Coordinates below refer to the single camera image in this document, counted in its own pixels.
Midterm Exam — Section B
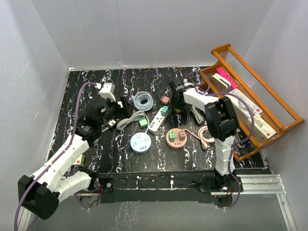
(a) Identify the purple cable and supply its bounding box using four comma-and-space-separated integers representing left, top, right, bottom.
13, 82, 102, 231
184, 71, 256, 210

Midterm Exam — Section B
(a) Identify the blue round power strip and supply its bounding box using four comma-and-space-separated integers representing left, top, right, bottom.
130, 132, 152, 154

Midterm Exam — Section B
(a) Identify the printed package on shelf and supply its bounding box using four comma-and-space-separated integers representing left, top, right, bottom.
228, 89, 262, 118

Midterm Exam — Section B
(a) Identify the pink coiled cable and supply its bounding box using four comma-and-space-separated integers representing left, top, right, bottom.
184, 126, 216, 151

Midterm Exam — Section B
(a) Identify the pink round power strip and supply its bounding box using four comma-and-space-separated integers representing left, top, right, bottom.
166, 128, 187, 150

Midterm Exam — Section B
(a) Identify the wooden shelf rack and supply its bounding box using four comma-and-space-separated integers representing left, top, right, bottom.
201, 44, 304, 161

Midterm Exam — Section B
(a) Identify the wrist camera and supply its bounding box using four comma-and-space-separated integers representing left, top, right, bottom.
95, 83, 116, 102
183, 79, 195, 90

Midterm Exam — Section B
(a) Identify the small white red box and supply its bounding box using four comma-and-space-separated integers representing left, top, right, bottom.
72, 154, 85, 166

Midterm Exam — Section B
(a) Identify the pink box on shelf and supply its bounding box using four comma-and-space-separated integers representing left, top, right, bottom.
217, 67, 238, 90

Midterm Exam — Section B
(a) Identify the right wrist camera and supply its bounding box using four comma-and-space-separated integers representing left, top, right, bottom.
183, 79, 195, 90

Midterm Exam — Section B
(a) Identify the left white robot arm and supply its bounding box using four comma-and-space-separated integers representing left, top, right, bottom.
17, 96, 131, 220

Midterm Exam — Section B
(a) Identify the pink cube adapter top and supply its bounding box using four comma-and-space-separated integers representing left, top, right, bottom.
160, 96, 170, 105

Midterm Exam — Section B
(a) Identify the grey white cable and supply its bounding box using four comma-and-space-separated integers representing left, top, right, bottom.
116, 109, 145, 131

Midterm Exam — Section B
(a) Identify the green cube adapter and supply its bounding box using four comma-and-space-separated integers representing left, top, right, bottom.
168, 130, 176, 142
138, 117, 148, 128

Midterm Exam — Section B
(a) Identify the pink small adapter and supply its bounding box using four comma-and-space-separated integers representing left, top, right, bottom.
179, 129, 187, 141

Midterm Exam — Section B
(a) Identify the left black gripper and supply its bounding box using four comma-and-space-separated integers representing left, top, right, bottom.
99, 95, 134, 128

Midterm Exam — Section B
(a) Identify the green white box on shelf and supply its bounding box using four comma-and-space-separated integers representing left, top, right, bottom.
253, 115, 277, 142

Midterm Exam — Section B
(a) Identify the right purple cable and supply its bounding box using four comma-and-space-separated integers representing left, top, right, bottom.
184, 71, 256, 210

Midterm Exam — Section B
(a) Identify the black power strip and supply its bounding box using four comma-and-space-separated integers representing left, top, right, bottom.
107, 116, 121, 129

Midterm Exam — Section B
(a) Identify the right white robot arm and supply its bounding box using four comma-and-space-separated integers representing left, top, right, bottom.
169, 79, 239, 191

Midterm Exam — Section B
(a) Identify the blue coiled cable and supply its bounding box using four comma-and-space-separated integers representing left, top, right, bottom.
131, 91, 154, 112

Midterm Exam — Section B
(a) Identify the white slanted power strip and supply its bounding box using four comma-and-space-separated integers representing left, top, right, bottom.
149, 111, 168, 134

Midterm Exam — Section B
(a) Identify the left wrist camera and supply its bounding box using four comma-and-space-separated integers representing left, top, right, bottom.
95, 83, 116, 102

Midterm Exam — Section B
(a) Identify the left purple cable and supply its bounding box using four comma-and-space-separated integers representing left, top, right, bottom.
13, 82, 102, 231

